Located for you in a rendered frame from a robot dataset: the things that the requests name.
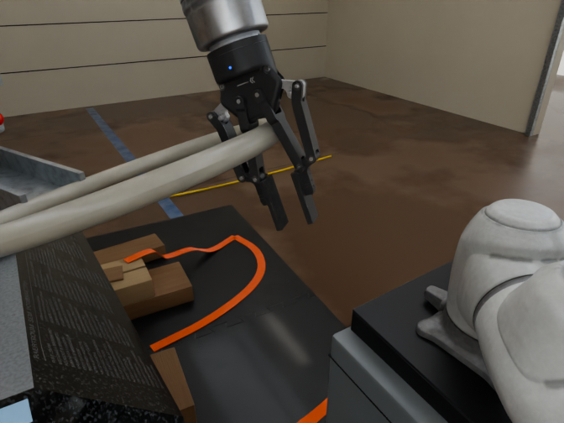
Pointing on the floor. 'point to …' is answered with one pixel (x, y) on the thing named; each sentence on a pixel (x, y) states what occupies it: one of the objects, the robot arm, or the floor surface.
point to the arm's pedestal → (369, 388)
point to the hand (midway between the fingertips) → (289, 200)
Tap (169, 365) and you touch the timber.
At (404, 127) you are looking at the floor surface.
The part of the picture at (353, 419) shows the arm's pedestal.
